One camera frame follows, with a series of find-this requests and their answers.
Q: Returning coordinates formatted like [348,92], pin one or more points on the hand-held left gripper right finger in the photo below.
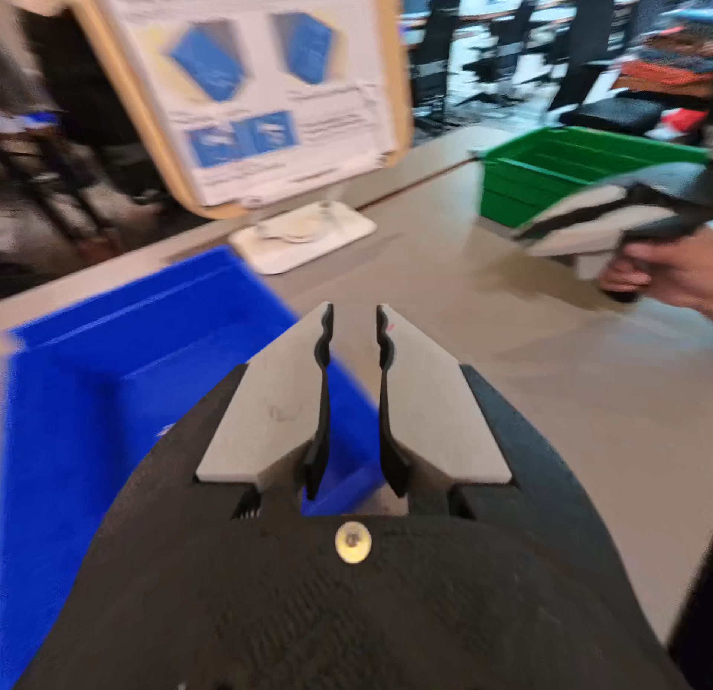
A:
[440,417]

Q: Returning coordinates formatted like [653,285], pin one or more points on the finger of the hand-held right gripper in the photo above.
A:
[657,177]
[596,227]

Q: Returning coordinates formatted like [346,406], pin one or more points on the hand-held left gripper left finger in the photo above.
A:
[262,417]

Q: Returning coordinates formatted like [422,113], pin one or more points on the green plastic bin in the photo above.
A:
[535,166]

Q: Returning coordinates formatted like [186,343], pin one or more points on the blue plastic bin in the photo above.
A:
[83,394]

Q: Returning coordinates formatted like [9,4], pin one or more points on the person's right hand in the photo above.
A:
[674,272]

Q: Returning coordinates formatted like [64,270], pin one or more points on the black office chair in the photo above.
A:
[509,38]
[434,49]
[612,113]

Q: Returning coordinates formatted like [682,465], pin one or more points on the stack of folded cloths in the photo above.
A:
[668,71]

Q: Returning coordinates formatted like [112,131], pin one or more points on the instruction sign on stand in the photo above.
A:
[156,160]

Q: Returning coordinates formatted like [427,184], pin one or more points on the white instruction sheet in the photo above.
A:
[250,105]

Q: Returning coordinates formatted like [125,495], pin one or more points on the person's leg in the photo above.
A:
[696,645]

